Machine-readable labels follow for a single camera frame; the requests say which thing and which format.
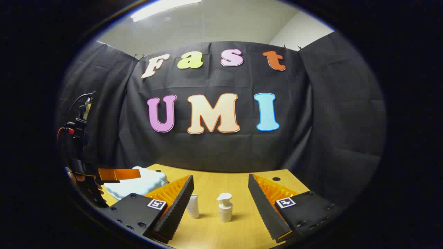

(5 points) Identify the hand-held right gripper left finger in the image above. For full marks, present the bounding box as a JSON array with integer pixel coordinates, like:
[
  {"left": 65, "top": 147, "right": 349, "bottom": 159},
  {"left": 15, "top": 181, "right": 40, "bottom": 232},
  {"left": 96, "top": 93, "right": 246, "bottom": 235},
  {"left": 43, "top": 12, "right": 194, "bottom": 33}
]
[{"left": 102, "top": 175, "right": 195, "bottom": 244}]

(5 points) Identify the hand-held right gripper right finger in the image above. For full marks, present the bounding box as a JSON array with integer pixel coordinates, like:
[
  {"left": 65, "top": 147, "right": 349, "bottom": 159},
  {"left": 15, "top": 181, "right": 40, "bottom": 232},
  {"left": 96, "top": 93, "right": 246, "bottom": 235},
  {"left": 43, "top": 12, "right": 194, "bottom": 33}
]
[{"left": 247, "top": 173, "right": 346, "bottom": 243}]

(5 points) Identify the white cream tube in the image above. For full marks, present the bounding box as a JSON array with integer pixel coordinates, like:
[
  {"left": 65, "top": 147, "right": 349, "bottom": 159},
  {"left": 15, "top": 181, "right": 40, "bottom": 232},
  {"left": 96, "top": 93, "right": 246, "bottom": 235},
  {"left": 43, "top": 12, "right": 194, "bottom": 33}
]
[{"left": 186, "top": 194, "right": 200, "bottom": 219}]

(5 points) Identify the light blue suitcase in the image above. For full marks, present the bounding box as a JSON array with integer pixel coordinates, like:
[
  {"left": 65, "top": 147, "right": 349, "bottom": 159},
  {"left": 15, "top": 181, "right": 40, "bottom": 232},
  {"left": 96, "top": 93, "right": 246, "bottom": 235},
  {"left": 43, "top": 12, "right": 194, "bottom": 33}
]
[{"left": 103, "top": 166, "right": 170, "bottom": 201}]

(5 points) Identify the white pump bottle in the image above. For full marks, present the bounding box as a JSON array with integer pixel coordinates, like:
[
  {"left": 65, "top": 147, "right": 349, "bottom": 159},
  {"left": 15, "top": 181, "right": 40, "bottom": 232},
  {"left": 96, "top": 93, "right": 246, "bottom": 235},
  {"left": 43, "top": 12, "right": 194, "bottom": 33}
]
[{"left": 217, "top": 193, "right": 234, "bottom": 223}]

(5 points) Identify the black backdrop cloth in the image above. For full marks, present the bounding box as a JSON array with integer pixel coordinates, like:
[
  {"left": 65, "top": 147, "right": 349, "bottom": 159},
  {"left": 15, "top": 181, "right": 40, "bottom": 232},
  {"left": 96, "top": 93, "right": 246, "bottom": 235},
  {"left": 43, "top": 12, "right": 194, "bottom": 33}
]
[{"left": 57, "top": 31, "right": 386, "bottom": 208}]

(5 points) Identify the black cable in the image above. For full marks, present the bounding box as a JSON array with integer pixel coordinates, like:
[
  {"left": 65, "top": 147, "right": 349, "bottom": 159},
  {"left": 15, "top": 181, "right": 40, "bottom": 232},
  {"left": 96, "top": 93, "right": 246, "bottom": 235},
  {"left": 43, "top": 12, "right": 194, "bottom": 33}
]
[{"left": 67, "top": 91, "right": 96, "bottom": 114}]

